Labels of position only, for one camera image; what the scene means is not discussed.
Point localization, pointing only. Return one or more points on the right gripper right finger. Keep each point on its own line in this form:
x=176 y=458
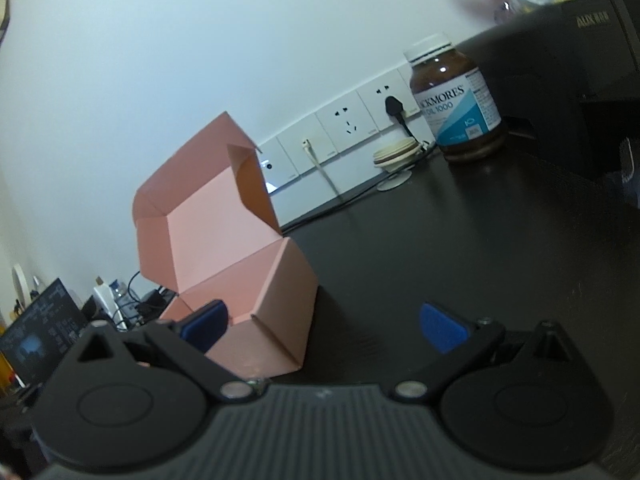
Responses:
x=462 y=345

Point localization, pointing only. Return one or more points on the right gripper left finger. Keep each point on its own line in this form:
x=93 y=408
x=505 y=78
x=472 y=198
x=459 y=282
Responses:
x=183 y=346

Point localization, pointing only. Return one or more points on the black power adapter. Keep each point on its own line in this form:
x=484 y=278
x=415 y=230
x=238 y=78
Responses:
x=155 y=301

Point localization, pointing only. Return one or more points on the clear small bottle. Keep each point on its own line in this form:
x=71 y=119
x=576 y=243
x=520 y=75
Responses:
x=120 y=294

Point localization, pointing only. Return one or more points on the white squeeze tube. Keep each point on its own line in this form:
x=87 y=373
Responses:
x=104 y=298

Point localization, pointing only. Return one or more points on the black laptop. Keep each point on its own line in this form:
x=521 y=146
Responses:
x=37 y=341

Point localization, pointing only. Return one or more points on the pink cardboard box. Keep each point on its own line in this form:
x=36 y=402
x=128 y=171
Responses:
x=206 y=229

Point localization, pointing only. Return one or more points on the round desk grommet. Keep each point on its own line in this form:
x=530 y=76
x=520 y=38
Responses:
x=394 y=181

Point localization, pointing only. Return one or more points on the beige tape roll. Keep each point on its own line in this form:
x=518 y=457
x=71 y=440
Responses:
x=398 y=150

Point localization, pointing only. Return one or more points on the brown supplement bottle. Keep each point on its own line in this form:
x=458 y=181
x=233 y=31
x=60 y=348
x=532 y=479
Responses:
x=454 y=99

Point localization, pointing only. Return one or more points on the black appliance box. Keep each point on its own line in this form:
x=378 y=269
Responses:
x=567 y=75

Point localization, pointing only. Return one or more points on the white wall socket strip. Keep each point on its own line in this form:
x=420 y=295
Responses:
x=338 y=128

